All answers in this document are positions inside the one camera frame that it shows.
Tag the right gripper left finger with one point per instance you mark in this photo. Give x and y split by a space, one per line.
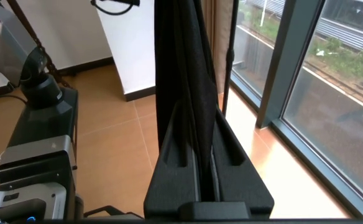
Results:
169 186

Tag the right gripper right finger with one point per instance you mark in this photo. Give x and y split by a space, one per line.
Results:
240 186

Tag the black garment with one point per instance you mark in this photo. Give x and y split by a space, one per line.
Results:
181 62

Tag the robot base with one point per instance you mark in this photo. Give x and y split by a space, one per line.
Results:
38 161

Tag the black clothes rack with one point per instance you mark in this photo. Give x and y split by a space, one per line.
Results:
229 56

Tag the window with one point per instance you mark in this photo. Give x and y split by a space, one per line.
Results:
324 109

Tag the beige curtain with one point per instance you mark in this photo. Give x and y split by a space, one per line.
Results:
220 31

